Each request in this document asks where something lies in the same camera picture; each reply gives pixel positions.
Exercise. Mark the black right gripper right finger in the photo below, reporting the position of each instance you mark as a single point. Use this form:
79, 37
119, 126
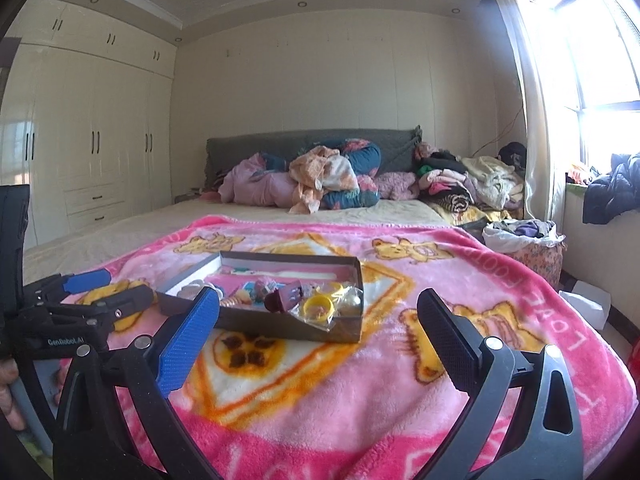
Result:
456, 342

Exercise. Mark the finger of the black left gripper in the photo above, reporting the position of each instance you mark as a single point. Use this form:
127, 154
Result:
112, 308

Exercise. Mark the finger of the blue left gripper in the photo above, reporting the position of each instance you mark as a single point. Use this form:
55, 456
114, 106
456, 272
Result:
84, 282

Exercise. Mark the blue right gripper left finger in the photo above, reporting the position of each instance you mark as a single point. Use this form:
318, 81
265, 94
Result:
182, 337

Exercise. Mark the orange spiral hair clip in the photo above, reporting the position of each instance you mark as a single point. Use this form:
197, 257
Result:
234, 301

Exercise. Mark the brown leather hair clip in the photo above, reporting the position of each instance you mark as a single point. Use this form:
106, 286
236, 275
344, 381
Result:
285, 298

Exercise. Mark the yellow rings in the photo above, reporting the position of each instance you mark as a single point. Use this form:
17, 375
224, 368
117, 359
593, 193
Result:
325, 304

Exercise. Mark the person's left hand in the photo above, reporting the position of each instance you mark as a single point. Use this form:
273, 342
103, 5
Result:
9, 375

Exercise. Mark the pink cartoon fleece blanket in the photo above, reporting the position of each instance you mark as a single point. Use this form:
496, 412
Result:
317, 366

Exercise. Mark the pink and blue book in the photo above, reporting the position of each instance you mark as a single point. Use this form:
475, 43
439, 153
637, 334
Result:
259, 284

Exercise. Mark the floral laundry basket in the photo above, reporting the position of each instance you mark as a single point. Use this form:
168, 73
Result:
535, 243

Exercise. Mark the white box on floor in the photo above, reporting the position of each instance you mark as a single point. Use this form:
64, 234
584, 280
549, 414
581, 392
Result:
591, 302

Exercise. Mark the dark shallow cardboard box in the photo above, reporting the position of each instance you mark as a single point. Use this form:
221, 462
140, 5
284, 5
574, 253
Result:
332, 313

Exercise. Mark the pile of clothes right side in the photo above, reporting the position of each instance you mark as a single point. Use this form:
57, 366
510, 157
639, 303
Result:
465, 189

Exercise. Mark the cream built-in wardrobe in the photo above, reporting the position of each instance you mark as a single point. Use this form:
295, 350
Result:
85, 118

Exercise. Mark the cream curtain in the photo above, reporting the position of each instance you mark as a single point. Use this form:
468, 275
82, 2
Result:
544, 177

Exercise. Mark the red bag on floor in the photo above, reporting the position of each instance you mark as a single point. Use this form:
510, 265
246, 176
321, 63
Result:
633, 364

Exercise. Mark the pile of bedding and clothes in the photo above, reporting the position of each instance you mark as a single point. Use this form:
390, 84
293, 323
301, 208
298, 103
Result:
334, 174

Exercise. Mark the dark green headboard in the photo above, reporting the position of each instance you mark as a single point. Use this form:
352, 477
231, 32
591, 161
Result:
222, 154

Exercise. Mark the dark jacket on windowsill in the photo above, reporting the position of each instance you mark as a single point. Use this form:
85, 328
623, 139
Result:
614, 193

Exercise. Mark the window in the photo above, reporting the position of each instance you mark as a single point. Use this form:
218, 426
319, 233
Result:
589, 51

